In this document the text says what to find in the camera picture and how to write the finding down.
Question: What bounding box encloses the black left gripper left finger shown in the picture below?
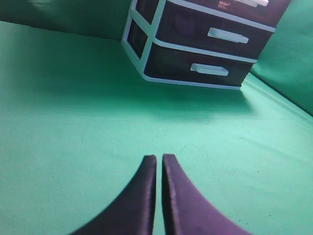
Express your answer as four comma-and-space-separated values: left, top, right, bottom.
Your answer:
72, 155, 157, 235

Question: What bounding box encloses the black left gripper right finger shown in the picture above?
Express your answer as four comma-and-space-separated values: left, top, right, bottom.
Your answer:
162, 154, 249, 235

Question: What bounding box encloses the green table cloth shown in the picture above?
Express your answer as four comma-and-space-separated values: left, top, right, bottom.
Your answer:
0, 22, 313, 235

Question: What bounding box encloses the white plastic drawer cabinet frame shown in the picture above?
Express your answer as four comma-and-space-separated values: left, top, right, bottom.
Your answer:
121, 0, 277, 90

